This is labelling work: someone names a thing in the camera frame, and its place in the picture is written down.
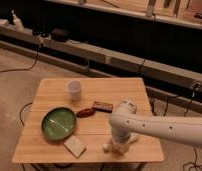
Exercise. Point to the wooden table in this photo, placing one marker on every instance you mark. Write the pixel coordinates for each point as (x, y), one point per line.
(93, 131)

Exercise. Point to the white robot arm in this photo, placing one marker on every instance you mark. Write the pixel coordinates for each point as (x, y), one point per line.
(124, 121)

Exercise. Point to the red sausage toy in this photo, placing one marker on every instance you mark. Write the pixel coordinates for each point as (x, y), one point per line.
(85, 112)

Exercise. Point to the white square sponge block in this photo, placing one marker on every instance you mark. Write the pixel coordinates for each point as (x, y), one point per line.
(75, 146)

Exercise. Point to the green round plate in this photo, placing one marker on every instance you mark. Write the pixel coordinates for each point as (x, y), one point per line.
(58, 124)

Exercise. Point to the brown snack bar packet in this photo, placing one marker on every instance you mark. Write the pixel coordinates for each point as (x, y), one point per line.
(105, 107)

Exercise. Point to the black box on ledge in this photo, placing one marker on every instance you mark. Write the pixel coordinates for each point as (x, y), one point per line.
(60, 35)

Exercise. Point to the translucent plastic cup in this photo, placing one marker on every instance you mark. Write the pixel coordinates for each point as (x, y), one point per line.
(74, 90)

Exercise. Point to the white spray bottle on ledge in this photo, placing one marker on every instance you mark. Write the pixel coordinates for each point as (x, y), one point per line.
(17, 22)

